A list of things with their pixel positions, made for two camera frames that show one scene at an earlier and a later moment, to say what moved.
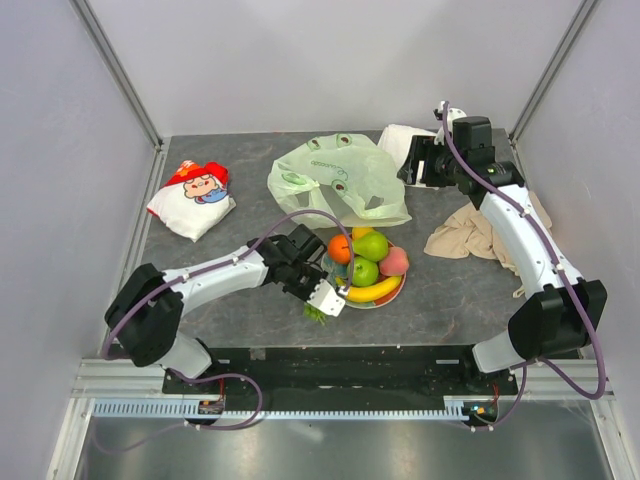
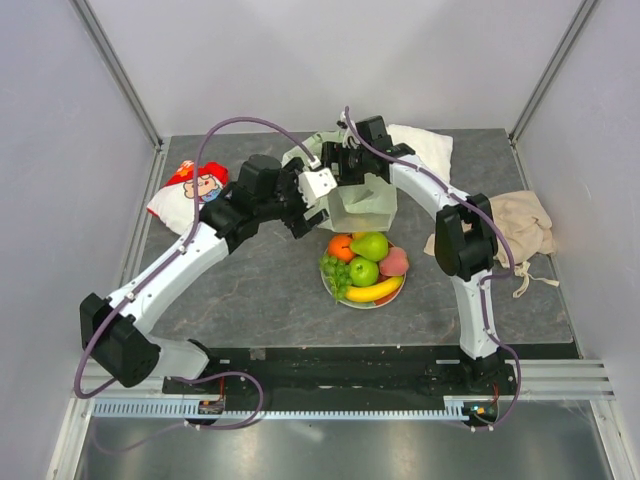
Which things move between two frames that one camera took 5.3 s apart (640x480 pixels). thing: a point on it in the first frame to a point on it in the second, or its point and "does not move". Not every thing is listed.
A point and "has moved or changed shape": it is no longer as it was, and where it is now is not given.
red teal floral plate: (336, 273) does not move
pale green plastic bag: (337, 180) has moved or changed shape
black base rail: (457, 378) does not move
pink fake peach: (394, 262) does not move
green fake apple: (365, 272) does not move
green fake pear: (373, 246) does not move
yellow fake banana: (359, 294) does not move
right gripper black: (423, 148) to (334, 153)
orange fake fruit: (338, 249) does not move
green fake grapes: (313, 312) to (338, 275)
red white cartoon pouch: (194, 198) does not move
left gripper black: (317, 277) to (298, 223)
